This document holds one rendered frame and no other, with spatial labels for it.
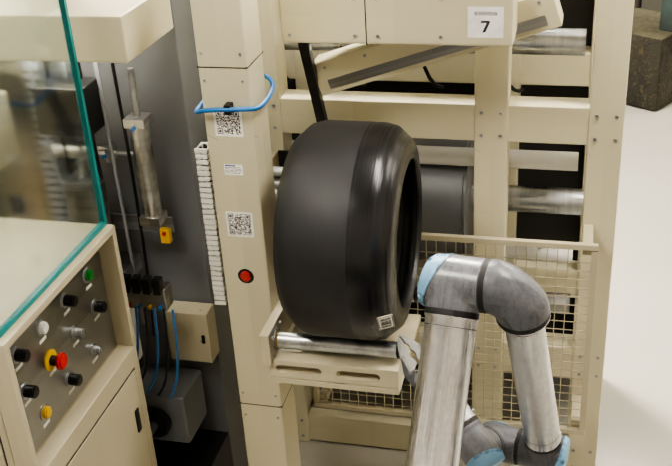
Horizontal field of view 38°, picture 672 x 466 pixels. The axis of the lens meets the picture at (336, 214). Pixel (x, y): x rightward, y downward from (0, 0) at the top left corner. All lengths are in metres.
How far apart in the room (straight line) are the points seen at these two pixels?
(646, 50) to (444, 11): 4.12
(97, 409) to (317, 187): 0.81
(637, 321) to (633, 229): 0.85
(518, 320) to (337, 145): 0.68
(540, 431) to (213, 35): 1.22
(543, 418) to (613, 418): 1.57
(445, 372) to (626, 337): 2.35
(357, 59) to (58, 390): 1.18
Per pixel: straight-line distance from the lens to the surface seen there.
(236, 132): 2.49
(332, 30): 2.61
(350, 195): 2.34
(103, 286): 2.67
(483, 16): 2.53
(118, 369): 2.70
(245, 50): 2.41
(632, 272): 4.80
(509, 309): 2.04
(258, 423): 2.98
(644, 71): 6.62
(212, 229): 2.66
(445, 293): 2.05
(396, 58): 2.74
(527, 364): 2.18
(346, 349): 2.63
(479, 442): 2.39
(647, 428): 3.87
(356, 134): 2.47
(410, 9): 2.55
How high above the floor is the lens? 2.41
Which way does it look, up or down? 27 degrees down
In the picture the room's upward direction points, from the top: 4 degrees counter-clockwise
